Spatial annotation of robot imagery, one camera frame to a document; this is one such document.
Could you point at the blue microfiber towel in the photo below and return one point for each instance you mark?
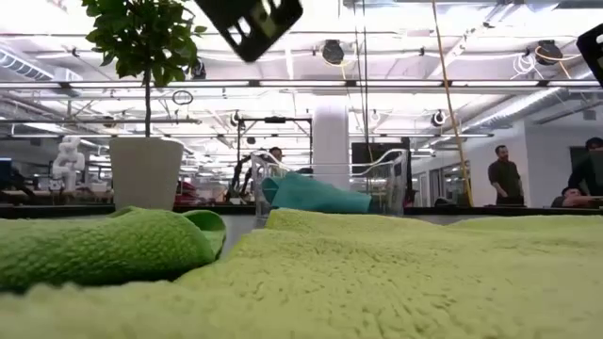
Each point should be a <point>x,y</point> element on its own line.
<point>315,195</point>

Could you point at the black metal frame rig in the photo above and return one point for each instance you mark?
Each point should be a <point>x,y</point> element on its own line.
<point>275,120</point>

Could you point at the person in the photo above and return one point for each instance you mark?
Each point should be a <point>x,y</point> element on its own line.
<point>572,198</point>
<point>276,154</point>
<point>589,172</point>
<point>505,179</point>

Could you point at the green microfiber towel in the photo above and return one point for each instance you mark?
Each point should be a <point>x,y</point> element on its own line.
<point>94,245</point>

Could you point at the green leafy plant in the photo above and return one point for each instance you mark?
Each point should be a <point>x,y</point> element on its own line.
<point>141,37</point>

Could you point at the grey door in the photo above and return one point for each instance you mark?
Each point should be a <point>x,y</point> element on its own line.
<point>577,160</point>

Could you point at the yellow-green microfiber towel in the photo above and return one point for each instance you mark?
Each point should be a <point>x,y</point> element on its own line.
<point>377,273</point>

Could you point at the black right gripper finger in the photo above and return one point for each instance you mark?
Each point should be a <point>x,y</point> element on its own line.
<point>594,52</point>

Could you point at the red background equipment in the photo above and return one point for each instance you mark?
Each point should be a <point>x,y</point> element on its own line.
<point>186,190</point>

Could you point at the black background robot arm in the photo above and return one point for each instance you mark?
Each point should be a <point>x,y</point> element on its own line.
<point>235,181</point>

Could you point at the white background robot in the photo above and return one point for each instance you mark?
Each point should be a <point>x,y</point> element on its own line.
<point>68,160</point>

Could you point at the white plant pot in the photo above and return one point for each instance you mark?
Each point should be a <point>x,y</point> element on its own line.
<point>146,174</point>

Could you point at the white building column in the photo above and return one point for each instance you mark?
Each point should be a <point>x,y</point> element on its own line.
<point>331,141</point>

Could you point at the clear plastic bin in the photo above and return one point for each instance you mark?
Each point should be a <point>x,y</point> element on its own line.
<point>391,183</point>

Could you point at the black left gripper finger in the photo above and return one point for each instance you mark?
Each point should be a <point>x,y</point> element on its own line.
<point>254,42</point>

